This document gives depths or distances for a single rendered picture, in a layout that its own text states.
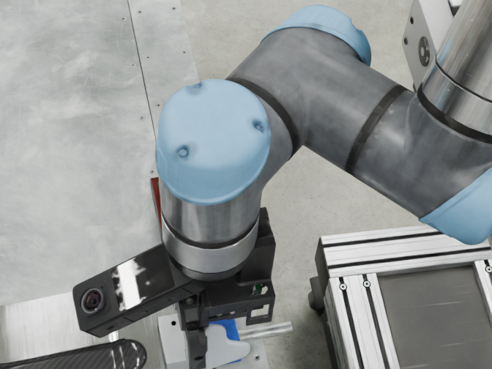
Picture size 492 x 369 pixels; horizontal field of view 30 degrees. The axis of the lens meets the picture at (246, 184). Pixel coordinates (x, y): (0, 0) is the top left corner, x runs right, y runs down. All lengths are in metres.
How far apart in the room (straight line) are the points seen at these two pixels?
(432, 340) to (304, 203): 0.50
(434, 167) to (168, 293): 0.24
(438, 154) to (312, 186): 1.47
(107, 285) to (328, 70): 0.26
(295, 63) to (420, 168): 0.12
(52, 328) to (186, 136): 0.40
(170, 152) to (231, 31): 1.76
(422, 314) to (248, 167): 1.16
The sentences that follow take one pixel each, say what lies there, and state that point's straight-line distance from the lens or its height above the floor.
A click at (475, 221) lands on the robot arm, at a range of 0.63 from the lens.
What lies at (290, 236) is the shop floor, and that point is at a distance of 2.01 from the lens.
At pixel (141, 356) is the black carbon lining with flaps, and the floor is 0.89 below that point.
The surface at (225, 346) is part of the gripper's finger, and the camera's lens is 0.85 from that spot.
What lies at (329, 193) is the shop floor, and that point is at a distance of 2.08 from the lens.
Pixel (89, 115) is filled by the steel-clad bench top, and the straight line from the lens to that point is 1.19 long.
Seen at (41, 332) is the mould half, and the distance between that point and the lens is 0.95.
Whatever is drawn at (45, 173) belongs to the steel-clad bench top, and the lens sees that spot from 1.14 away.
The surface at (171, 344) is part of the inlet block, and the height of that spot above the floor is 0.92.
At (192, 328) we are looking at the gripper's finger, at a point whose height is 1.02.
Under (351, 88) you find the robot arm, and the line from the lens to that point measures 0.65.
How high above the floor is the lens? 1.75
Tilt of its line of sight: 57 degrees down
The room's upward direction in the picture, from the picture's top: 5 degrees clockwise
